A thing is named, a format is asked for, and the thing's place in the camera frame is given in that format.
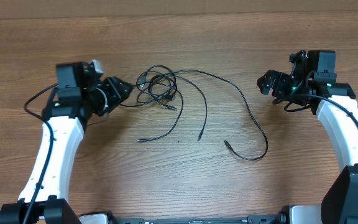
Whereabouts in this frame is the black usb cable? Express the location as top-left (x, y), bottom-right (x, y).
top-left (119, 64), bottom-right (208, 144)

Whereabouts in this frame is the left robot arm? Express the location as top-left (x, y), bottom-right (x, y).
top-left (0, 60), bottom-right (133, 223)

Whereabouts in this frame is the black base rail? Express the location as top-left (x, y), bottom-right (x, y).
top-left (79, 211), bottom-right (291, 224)

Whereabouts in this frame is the cardboard backdrop panel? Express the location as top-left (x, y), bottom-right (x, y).
top-left (0, 0), bottom-right (358, 19)

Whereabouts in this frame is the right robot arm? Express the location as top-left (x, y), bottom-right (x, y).
top-left (257, 50), bottom-right (358, 223)

